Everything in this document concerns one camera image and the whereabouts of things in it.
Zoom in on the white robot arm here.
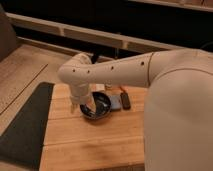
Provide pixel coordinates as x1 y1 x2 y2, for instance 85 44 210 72
58 49 213 171

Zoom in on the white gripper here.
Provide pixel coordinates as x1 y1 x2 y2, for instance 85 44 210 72
69 84 96 117

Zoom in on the black bowl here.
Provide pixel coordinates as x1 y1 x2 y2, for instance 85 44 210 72
80 92 111 120

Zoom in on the dark floor mat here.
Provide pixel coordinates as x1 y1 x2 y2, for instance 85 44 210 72
0 82 54 169

